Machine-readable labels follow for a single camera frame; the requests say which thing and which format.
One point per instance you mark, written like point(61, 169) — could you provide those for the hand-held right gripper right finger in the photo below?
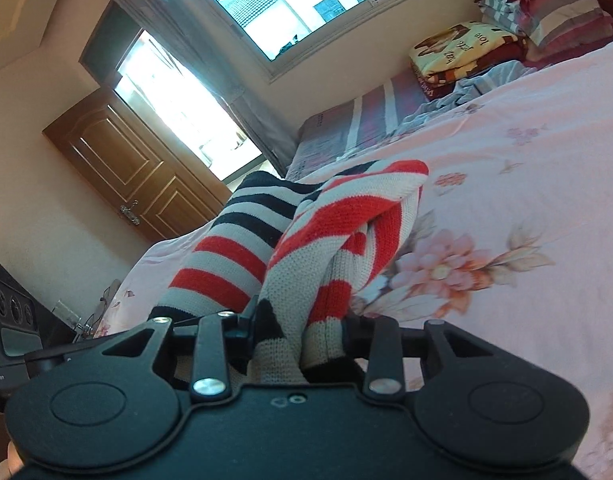
point(354, 332)

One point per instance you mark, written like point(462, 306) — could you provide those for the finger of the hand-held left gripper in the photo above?
point(56, 357)

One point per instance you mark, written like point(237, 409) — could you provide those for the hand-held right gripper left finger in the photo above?
point(244, 327)

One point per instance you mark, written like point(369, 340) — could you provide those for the red white black striped sweater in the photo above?
point(336, 210)

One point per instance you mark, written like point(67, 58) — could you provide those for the person's left hand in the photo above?
point(14, 460)

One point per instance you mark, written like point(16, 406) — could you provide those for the brown wooden door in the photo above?
point(116, 160)

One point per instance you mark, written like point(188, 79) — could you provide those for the grey purple striped bed sheet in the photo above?
point(336, 125)

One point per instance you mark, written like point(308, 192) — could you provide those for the grey curtain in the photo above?
point(266, 120)

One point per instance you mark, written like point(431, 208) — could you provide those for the pink floral bed sheet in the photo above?
point(511, 185)

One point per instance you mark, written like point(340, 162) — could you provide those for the light blue striped cloth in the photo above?
point(466, 85)

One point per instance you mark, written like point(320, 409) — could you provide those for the folded yellow brown printed blanket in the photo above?
point(456, 45)

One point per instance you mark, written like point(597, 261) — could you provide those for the sliding glass window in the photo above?
point(286, 10)

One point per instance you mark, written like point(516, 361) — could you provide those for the striped pillow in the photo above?
point(566, 10)

